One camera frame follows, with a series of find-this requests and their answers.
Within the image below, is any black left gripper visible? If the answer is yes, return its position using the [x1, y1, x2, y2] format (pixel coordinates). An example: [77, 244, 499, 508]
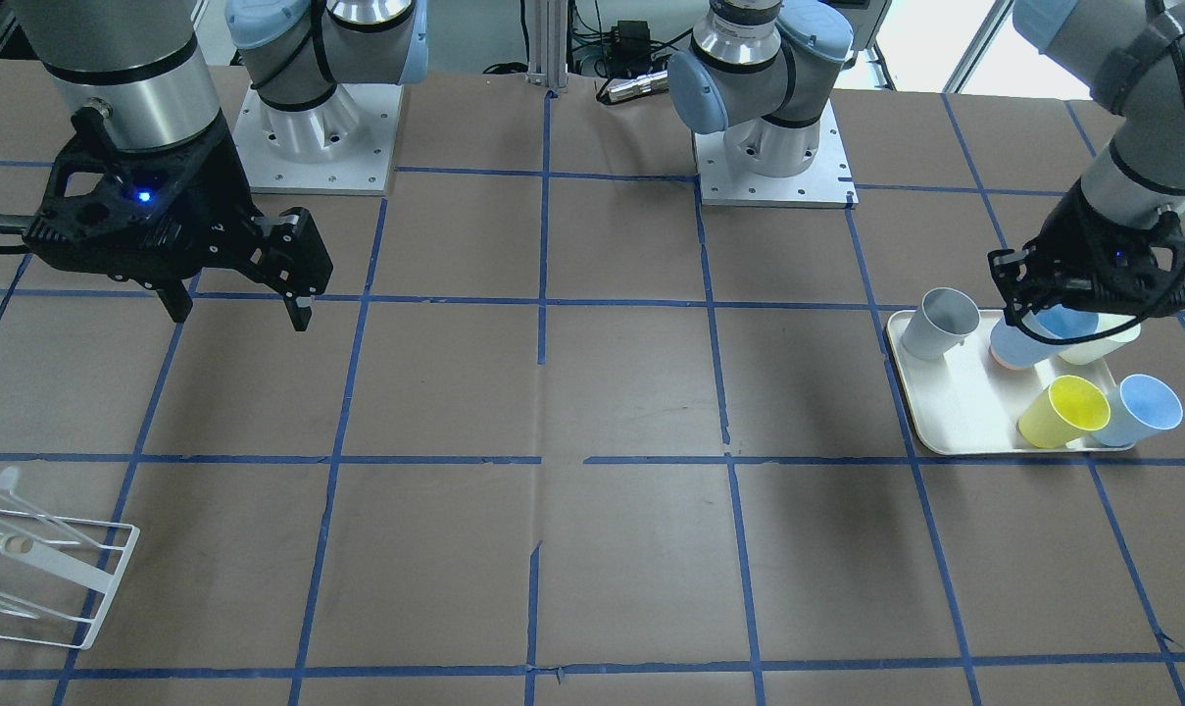
[988, 182, 1185, 339]

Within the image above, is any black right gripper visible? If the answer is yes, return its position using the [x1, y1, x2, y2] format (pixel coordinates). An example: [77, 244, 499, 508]
[23, 108, 333, 330]

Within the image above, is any light blue plastic cup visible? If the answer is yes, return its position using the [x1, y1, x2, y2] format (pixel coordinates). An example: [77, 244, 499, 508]
[988, 304, 1098, 370]

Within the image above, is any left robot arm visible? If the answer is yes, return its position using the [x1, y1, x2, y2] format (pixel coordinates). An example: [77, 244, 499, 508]
[667, 1, 1185, 330]

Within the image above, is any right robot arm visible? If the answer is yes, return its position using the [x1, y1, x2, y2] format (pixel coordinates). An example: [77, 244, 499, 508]
[0, 1, 429, 330]

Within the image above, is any pink plastic cup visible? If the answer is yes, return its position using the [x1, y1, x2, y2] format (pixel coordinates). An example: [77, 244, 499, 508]
[988, 347, 1035, 371]

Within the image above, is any grey plastic cup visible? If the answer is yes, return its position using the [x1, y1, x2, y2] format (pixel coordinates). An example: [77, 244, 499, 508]
[901, 287, 981, 359]

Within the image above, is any cream plastic cup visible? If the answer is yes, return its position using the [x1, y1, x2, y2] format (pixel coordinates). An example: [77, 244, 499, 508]
[1059, 313, 1142, 366]

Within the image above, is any yellow plastic cup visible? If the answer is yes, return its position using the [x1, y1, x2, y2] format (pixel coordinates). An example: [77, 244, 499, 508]
[1016, 376, 1112, 448]

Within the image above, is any beige plastic tray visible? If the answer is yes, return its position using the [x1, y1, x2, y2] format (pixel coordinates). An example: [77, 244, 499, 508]
[886, 309, 1119, 456]

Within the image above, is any silver flashlight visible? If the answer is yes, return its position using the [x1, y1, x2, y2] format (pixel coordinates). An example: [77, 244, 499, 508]
[595, 69, 668, 105]

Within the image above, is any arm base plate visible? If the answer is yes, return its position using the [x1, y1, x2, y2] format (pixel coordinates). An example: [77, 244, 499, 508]
[232, 84, 404, 195]
[692, 104, 858, 208]

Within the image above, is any white wire cup rack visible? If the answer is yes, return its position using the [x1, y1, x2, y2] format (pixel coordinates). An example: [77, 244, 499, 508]
[0, 466, 145, 652]

